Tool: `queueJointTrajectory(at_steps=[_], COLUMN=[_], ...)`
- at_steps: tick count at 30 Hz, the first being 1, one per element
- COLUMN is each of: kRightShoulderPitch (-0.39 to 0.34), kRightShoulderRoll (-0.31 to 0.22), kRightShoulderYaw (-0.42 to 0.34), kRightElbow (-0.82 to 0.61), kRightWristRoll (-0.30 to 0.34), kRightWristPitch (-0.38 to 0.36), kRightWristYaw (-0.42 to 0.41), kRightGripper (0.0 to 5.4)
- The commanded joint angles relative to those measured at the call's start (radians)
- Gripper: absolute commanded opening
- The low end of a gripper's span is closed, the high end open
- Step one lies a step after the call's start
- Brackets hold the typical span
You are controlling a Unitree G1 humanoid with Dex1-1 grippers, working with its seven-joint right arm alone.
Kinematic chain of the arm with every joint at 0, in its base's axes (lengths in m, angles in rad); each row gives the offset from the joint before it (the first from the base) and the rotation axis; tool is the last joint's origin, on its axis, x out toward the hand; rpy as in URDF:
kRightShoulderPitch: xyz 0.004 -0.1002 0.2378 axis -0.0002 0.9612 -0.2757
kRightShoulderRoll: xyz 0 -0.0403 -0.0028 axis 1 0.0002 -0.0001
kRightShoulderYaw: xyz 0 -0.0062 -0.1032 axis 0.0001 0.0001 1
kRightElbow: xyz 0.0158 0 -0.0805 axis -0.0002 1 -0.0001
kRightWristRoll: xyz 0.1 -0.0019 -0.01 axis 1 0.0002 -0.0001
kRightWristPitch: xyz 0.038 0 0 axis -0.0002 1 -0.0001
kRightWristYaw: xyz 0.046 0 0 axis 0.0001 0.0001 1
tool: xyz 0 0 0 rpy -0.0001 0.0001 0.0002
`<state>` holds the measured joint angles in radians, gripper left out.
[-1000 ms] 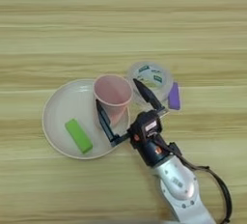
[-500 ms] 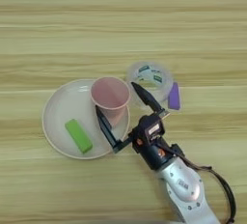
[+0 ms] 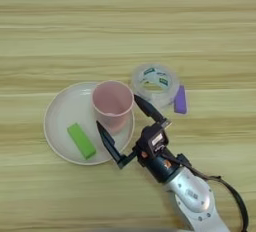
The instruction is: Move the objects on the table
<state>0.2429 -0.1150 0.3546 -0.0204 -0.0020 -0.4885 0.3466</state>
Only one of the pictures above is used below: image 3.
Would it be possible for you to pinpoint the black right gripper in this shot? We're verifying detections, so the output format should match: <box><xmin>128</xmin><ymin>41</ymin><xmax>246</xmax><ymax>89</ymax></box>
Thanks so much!
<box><xmin>95</xmin><ymin>94</ymin><xmax>184</xmax><ymax>184</ymax></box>

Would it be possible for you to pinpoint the pink plastic cup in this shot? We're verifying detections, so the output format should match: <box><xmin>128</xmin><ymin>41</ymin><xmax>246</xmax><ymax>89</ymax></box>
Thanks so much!
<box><xmin>91</xmin><ymin>80</ymin><xmax>135</xmax><ymax>134</ymax></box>

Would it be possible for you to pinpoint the clear packing tape roll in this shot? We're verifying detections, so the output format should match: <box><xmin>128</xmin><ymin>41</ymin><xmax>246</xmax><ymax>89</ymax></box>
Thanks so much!
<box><xmin>130</xmin><ymin>63</ymin><xmax>183</xmax><ymax>109</ymax></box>

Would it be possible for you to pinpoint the purple rectangular block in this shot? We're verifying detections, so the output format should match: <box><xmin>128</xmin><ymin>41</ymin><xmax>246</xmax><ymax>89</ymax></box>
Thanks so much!
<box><xmin>173</xmin><ymin>85</ymin><xmax>188</xmax><ymax>115</ymax></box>

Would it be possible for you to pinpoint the green rectangular block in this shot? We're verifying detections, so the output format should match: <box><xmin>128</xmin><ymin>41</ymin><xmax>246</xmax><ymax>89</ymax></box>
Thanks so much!
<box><xmin>66</xmin><ymin>122</ymin><xmax>98</xmax><ymax>160</ymax></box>

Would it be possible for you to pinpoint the round white plate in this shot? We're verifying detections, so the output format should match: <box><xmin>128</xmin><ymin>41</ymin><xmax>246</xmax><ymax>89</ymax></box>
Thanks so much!
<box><xmin>43</xmin><ymin>81</ymin><xmax>136</xmax><ymax>166</ymax></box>

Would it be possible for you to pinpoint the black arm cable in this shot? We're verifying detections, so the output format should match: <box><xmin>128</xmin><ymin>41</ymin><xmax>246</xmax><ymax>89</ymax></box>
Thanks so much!
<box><xmin>161</xmin><ymin>152</ymin><xmax>250</xmax><ymax>232</ymax></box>

